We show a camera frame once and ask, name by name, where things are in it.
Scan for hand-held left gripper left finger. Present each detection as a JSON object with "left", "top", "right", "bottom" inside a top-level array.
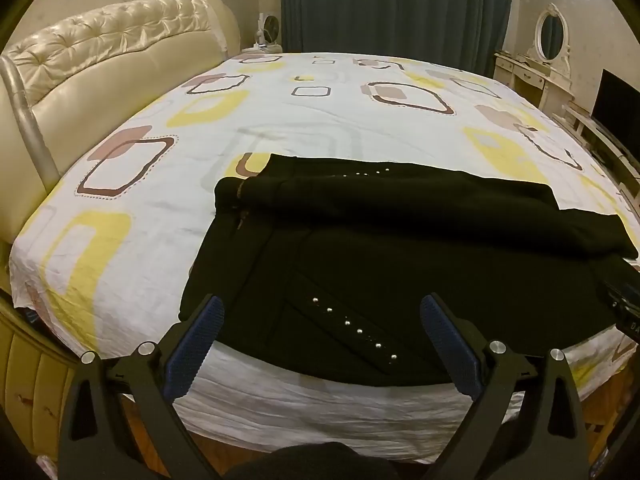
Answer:
[{"left": 56, "top": 294, "right": 226, "bottom": 480}]

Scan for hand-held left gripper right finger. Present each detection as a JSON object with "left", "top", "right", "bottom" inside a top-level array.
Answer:
[{"left": 420, "top": 294, "right": 607, "bottom": 480}]

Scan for black studded pants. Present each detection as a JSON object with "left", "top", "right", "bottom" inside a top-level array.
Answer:
[{"left": 179, "top": 154, "right": 640, "bottom": 387}]

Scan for cream television stand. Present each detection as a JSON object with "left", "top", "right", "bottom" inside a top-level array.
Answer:
[{"left": 562, "top": 102, "right": 640, "bottom": 202}]

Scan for black television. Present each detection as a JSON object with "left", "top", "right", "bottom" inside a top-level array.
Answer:
[{"left": 591, "top": 69, "right": 640, "bottom": 142}]

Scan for round bed with patterned sheet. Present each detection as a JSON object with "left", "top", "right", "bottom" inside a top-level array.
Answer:
[{"left": 10, "top": 51, "right": 640, "bottom": 463}]

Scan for cream vanity table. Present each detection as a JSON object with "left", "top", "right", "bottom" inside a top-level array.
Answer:
[{"left": 494, "top": 51, "right": 576, "bottom": 117}]

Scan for oval vanity mirror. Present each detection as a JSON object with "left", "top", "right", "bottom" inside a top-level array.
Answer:
[{"left": 525, "top": 2, "right": 572, "bottom": 67}]

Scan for cream tufted headboard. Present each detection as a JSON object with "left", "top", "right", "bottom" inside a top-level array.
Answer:
[{"left": 0, "top": 0, "right": 242, "bottom": 241}]

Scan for small desk fan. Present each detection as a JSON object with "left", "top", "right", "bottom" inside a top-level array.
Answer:
[{"left": 252, "top": 12, "right": 284, "bottom": 54}]

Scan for teal curtain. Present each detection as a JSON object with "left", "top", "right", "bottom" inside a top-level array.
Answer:
[{"left": 280, "top": 0, "right": 516, "bottom": 78}]

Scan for cream leather bed frame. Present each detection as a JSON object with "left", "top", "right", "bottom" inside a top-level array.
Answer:
[{"left": 0, "top": 300, "right": 68, "bottom": 463}]

